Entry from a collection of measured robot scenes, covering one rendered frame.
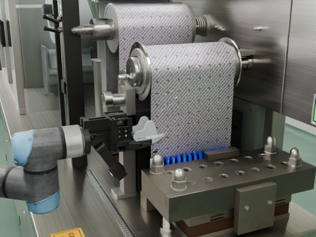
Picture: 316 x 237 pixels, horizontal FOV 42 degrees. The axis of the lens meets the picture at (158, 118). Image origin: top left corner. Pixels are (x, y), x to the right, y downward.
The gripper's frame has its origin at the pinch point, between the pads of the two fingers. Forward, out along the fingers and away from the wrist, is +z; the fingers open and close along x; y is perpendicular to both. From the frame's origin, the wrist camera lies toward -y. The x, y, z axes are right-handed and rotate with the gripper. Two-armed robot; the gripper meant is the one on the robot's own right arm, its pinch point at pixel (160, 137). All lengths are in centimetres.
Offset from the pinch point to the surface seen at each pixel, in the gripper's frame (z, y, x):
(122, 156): -7.5, -7.3, 8.5
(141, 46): -3.4, 22.4, 3.7
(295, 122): 263, -98, 237
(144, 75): -3.8, 16.1, 0.7
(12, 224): -32, -109, 163
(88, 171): -12.3, -19.0, 27.8
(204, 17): 28.6, 27.2, 29.6
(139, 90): -3.8, 11.4, 4.4
